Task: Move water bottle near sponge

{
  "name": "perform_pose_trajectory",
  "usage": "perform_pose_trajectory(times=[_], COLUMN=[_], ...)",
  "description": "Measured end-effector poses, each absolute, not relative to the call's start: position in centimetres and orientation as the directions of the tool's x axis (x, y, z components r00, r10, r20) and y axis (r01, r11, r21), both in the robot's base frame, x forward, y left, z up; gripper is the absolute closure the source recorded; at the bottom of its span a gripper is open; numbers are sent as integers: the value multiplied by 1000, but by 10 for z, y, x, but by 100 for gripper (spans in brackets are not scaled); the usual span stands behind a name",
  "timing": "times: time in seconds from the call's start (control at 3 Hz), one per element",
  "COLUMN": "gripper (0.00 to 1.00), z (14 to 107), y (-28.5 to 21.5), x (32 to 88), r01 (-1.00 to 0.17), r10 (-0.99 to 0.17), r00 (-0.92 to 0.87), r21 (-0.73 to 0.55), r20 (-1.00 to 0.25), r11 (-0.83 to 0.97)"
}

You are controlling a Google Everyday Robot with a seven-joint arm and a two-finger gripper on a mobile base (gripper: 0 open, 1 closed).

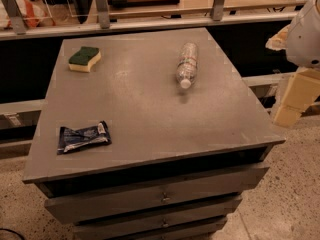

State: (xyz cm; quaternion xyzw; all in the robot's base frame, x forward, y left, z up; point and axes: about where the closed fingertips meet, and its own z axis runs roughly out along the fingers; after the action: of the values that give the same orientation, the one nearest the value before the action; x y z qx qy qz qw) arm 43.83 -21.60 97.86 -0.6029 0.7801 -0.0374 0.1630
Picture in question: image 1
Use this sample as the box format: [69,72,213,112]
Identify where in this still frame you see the green and yellow sponge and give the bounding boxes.
[68,46,101,72]

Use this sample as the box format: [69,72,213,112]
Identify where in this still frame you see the blue foil snack packet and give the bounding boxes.
[57,121,112,155]

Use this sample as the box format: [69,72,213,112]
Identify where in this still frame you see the orange and white bag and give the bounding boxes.
[0,0,55,29]

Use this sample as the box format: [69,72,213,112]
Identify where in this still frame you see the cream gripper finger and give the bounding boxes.
[265,26,289,51]
[273,67,320,127]

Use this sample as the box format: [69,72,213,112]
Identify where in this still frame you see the clear plastic water bottle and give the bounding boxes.
[176,42,198,89]

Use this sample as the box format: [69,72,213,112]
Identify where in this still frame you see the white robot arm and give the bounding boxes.
[266,0,320,127]

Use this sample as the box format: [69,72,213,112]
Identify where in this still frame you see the grey metal railing frame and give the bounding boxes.
[0,0,307,40]

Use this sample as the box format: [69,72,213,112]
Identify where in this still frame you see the top drawer metal knob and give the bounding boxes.
[161,192,170,203]

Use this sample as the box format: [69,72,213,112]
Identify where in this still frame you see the black floor cable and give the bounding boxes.
[0,227,27,240]

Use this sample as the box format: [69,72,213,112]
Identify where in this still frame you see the grey drawer cabinet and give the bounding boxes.
[23,28,283,240]

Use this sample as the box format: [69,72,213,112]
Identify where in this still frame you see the drawer metal knob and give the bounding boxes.
[161,192,170,203]
[162,219,169,228]

